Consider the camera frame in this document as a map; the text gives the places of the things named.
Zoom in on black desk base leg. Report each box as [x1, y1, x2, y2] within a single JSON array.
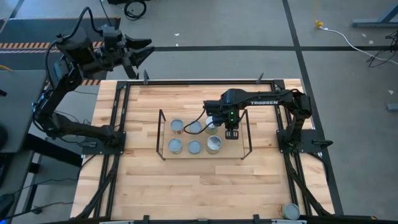
[[23, 133, 83, 169]]

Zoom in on tangled black cables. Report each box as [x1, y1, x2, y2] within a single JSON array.
[[366, 29, 398, 68]]

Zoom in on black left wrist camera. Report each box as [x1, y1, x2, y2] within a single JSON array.
[[101, 25, 124, 47]]

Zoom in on grey desk top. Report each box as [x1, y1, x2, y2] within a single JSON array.
[[0, 70, 48, 154]]

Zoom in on large mandarin oranges can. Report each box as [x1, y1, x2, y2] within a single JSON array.
[[206, 135, 223, 156]]

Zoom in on orange label tin can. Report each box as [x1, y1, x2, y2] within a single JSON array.
[[204, 115, 220, 136]]

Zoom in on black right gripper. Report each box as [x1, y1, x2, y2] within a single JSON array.
[[203, 99, 241, 130]]

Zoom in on black table frame rails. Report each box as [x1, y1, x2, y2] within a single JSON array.
[[73, 78, 345, 224]]

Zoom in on red label tin can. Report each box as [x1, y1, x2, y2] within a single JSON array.
[[170, 119, 185, 134]]

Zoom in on small silver tin can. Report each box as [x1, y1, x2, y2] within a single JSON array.
[[187, 139, 203, 156]]

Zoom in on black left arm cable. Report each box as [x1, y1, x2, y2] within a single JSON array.
[[45, 6, 105, 82]]

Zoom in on clear rectangular tray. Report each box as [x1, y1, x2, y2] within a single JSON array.
[[155, 108, 253, 161]]

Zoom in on blue-grey table leg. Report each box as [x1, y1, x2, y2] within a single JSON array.
[[351, 4, 398, 29]]

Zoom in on black hazard-striped floor mat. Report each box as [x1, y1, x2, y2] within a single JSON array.
[[0, 17, 121, 87]]

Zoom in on yellow green label tin can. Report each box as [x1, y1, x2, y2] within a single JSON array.
[[168, 138, 183, 155]]

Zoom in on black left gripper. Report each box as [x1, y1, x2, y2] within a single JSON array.
[[99, 34, 155, 80]]

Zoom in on coiled black floor cable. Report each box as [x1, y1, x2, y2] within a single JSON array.
[[123, 0, 147, 21]]

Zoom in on white green label tin can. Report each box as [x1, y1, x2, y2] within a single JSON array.
[[188, 120, 203, 135]]

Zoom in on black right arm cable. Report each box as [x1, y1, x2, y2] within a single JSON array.
[[183, 107, 215, 135]]

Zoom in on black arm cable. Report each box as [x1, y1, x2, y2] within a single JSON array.
[[45, 6, 105, 82], [183, 107, 215, 135]]

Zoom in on white power cable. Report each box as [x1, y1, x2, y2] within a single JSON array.
[[320, 27, 398, 66]]

